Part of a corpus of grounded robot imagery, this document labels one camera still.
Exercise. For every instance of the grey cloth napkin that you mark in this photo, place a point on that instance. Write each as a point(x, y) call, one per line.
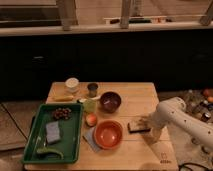
point(88, 136)

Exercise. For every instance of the bunch of red grapes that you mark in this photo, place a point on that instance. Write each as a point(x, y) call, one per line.
point(61, 113)

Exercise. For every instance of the grey blue sponge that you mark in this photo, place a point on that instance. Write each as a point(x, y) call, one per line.
point(52, 132)

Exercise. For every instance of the peach fruit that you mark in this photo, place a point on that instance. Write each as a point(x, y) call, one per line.
point(91, 120)

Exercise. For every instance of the dark board eraser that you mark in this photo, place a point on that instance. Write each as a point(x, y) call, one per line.
point(137, 126)

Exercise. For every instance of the dark metal cup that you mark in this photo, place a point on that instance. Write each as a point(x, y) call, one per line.
point(92, 88)

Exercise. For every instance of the green plastic tray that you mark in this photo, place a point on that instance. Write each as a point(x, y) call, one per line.
point(70, 133)

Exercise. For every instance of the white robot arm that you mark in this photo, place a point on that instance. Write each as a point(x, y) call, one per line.
point(173, 111)

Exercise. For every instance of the orange bowl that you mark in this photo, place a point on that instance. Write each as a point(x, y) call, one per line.
point(108, 134)

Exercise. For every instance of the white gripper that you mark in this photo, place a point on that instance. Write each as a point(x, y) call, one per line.
point(144, 121)

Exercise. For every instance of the light green cup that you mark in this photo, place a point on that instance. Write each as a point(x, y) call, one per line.
point(89, 106)

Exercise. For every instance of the green cucumber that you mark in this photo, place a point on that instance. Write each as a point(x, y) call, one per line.
point(45, 150)

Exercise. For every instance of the white cup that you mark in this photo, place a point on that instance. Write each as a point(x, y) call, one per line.
point(72, 84)

